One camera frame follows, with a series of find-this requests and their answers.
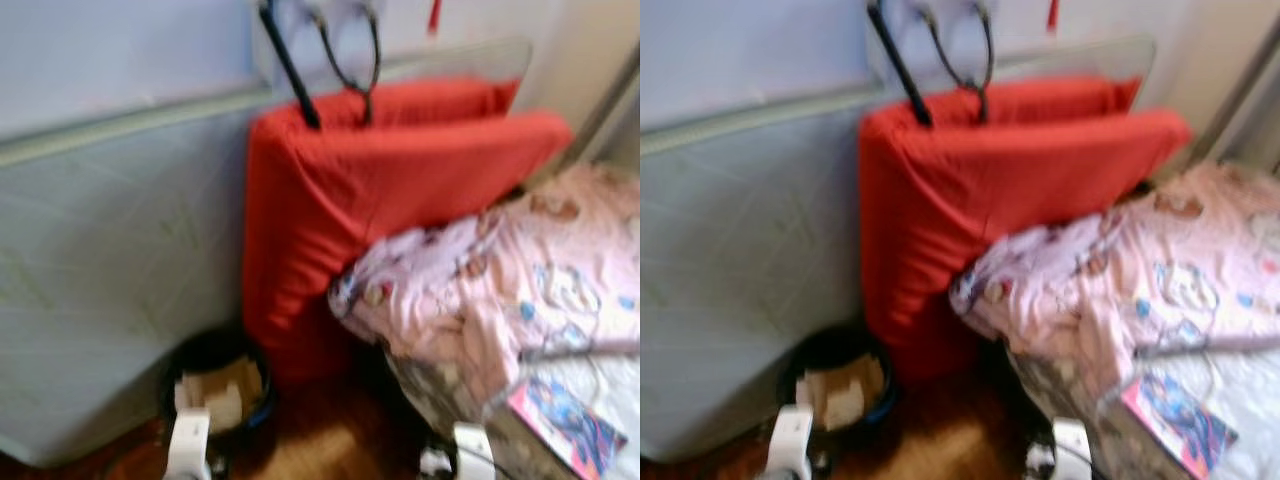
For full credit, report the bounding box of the colourful comic book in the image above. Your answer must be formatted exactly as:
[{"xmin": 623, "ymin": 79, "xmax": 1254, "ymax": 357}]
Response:
[
  {"xmin": 505, "ymin": 375, "xmax": 629, "ymax": 480},
  {"xmin": 1120, "ymin": 372, "xmax": 1239, "ymax": 480}
]

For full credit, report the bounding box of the pink cartoon bear blanket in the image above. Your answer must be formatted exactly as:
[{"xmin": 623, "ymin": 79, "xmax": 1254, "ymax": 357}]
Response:
[
  {"xmin": 948, "ymin": 162, "xmax": 1280, "ymax": 401},
  {"xmin": 328, "ymin": 165, "xmax": 641, "ymax": 411}
]

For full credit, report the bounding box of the grey floral bed sheet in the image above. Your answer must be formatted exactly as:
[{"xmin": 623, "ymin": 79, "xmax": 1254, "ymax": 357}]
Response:
[
  {"xmin": 385, "ymin": 340, "xmax": 641, "ymax": 480},
  {"xmin": 1005, "ymin": 335, "xmax": 1280, "ymax": 480}
]

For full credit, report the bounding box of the crumpled beige paper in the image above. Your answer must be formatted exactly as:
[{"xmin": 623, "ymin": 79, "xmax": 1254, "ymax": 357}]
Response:
[
  {"xmin": 795, "ymin": 355, "xmax": 886, "ymax": 429},
  {"xmin": 175, "ymin": 360, "xmax": 263, "ymax": 431}
]

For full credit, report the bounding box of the black waste bin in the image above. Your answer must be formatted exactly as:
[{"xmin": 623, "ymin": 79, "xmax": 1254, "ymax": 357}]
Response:
[
  {"xmin": 158, "ymin": 330, "xmax": 276, "ymax": 441},
  {"xmin": 775, "ymin": 328, "xmax": 898, "ymax": 436}
]

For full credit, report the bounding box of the large red cushion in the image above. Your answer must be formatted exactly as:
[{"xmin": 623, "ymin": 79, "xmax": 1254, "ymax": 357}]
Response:
[
  {"xmin": 858, "ymin": 100, "xmax": 1193, "ymax": 386},
  {"xmin": 243, "ymin": 100, "xmax": 573, "ymax": 386}
]

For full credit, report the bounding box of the small red cushion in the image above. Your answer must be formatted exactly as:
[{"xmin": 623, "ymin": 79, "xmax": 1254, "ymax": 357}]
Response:
[
  {"xmin": 290, "ymin": 75, "xmax": 521, "ymax": 131},
  {"xmin": 905, "ymin": 75, "xmax": 1141, "ymax": 126}
]

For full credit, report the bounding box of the grey pleated curtain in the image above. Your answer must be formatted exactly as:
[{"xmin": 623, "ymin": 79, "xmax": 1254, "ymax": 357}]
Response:
[
  {"xmin": 585, "ymin": 55, "xmax": 641, "ymax": 176},
  {"xmin": 1195, "ymin": 20, "xmax": 1280, "ymax": 171}
]

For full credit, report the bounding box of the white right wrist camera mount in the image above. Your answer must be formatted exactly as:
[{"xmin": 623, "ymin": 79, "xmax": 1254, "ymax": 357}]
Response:
[
  {"xmin": 1052, "ymin": 418, "xmax": 1096, "ymax": 480},
  {"xmin": 452, "ymin": 422, "xmax": 498, "ymax": 480}
]

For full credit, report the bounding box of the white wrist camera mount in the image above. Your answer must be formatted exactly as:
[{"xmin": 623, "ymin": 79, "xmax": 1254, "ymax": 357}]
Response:
[
  {"xmin": 765, "ymin": 405, "xmax": 816, "ymax": 480},
  {"xmin": 1052, "ymin": 418, "xmax": 1096, "ymax": 480},
  {"xmin": 452, "ymin": 422, "xmax": 498, "ymax": 480},
  {"xmin": 165, "ymin": 408, "xmax": 213, "ymax": 480}
]

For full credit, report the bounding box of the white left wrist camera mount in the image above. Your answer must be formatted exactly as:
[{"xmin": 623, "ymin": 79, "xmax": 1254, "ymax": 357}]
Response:
[
  {"xmin": 165, "ymin": 408, "xmax": 213, "ymax": 480},
  {"xmin": 765, "ymin": 405, "xmax": 816, "ymax": 480}
]

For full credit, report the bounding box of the grey folding bed frame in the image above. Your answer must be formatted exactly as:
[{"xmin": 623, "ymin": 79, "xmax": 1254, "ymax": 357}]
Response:
[
  {"xmin": 380, "ymin": 38, "xmax": 534, "ymax": 86},
  {"xmin": 995, "ymin": 35, "xmax": 1158, "ymax": 86}
]

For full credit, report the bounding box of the thin black cord loop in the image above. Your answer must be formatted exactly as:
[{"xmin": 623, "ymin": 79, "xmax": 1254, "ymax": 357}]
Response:
[
  {"xmin": 305, "ymin": 0, "xmax": 383, "ymax": 126},
  {"xmin": 920, "ymin": 0, "xmax": 996, "ymax": 123}
]

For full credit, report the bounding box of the thick black strap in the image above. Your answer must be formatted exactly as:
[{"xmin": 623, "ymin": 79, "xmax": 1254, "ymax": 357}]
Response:
[
  {"xmin": 258, "ymin": 0, "xmax": 323, "ymax": 131},
  {"xmin": 868, "ymin": 0, "xmax": 934, "ymax": 128}
]

